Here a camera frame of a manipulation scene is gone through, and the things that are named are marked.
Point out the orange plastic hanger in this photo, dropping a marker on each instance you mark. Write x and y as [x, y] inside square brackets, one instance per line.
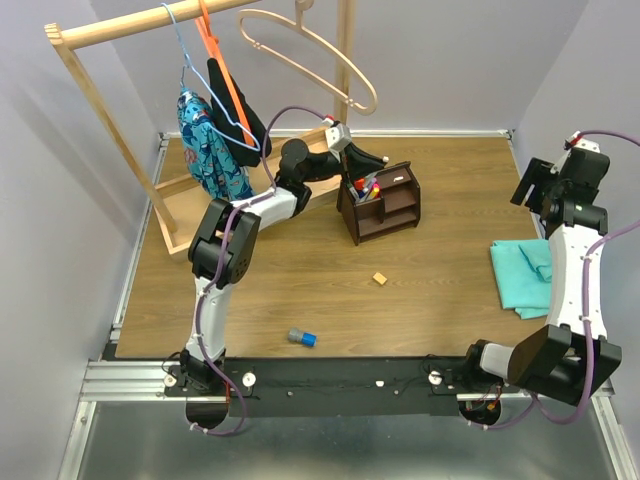
[211, 45]

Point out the folded teal cloth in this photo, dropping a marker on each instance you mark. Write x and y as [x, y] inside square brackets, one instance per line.
[523, 273]

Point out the aluminium frame rail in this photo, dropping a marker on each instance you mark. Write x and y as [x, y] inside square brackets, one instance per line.
[133, 381]

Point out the small tan eraser block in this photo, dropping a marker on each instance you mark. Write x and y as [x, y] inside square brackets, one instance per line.
[379, 278]

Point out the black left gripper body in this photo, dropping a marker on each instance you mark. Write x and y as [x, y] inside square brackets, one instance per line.
[341, 169]

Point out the brown wooden desk organizer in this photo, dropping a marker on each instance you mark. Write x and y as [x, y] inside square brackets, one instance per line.
[398, 205]

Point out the wooden clothes hanger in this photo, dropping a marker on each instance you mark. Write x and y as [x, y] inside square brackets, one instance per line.
[326, 63]

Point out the black garment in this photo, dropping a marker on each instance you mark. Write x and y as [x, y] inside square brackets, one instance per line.
[242, 155]

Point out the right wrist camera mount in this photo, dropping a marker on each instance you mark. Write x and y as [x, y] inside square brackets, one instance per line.
[574, 141]

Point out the lavender cap white marker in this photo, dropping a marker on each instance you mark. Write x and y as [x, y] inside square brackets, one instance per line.
[368, 189]

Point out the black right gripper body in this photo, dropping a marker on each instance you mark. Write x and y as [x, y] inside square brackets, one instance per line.
[554, 189]

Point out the blue patterned shorts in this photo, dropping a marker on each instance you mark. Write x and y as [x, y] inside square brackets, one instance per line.
[207, 156]

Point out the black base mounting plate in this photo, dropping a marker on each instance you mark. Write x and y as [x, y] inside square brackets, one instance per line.
[244, 387]

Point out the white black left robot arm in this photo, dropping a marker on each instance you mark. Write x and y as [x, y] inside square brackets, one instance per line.
[222, 248]

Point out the light blue wire hanger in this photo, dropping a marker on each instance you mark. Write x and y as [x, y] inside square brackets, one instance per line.
[205, 80]

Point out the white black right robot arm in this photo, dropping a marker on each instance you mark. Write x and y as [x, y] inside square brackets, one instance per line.
[570, 356]

